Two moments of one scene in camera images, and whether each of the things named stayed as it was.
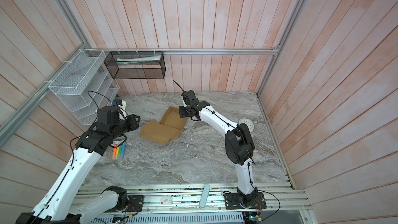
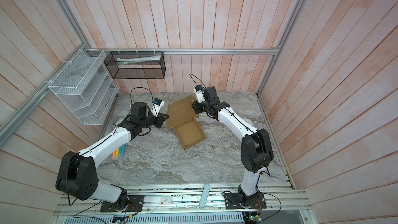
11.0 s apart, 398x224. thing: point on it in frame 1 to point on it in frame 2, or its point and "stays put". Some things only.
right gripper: (181, 111) to (196, 107)
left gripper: (133, 121) to (160, 119)
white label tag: (166, 201) stays put
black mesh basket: (137, 65) stays put
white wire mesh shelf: (85, 84) stays put
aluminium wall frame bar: (254, 51) stays put
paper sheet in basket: (121, 60) stays put
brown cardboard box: (169, 128) to (181, 119)
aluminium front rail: (280, 197) stays put
